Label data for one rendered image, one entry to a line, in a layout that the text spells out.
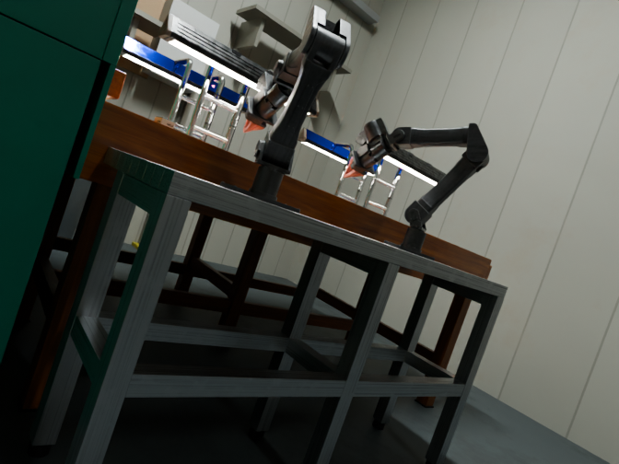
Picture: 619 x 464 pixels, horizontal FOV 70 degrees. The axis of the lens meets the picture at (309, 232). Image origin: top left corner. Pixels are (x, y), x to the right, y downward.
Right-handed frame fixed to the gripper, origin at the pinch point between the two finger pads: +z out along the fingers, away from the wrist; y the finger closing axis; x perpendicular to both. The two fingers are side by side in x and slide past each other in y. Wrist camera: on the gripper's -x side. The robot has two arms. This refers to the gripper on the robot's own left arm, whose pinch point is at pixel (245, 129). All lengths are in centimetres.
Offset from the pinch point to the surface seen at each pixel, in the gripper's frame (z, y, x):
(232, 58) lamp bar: 0.1, 3.2, -29.5
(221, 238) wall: 215, -128, -101
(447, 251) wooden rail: 0, -103, 17
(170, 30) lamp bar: 0.6, 24.6, -26.8
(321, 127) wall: 131, -190, -200
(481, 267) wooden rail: 1, -133, 18
